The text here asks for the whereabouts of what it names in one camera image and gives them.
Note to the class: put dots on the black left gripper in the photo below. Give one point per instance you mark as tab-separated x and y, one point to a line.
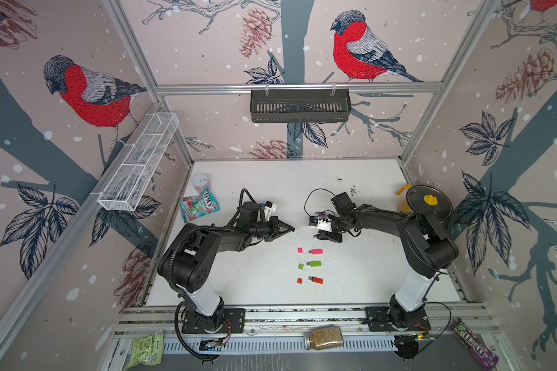
275	224

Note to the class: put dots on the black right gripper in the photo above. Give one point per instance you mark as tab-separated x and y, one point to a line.
330	235

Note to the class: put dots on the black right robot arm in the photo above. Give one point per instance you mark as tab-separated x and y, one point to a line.
427	247

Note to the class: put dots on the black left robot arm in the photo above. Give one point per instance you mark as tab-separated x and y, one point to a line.
187	263

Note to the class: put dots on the red usb drive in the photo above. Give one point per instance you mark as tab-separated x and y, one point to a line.
316	280

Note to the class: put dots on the green candy packet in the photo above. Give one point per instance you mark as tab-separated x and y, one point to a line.
194	207

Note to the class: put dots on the pink can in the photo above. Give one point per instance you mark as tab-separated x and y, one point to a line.
201	183

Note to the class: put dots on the yellow pot with black lid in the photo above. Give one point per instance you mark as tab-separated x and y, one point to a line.
424	199

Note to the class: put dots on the glass jar of seeds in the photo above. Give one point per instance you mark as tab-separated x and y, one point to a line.
326	337

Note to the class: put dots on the green snack bag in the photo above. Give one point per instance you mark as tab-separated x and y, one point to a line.
147	351

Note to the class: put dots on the purple candy bar wrapper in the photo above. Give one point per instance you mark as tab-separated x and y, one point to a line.
477	348

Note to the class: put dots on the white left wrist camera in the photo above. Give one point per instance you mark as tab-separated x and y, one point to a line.
269	209

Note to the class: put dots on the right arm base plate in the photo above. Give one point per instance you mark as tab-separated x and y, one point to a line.
386	319

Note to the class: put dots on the black wire basket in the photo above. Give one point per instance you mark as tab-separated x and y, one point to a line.
300	106

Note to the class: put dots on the white wire mesh shelf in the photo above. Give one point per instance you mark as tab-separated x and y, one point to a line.
132	177

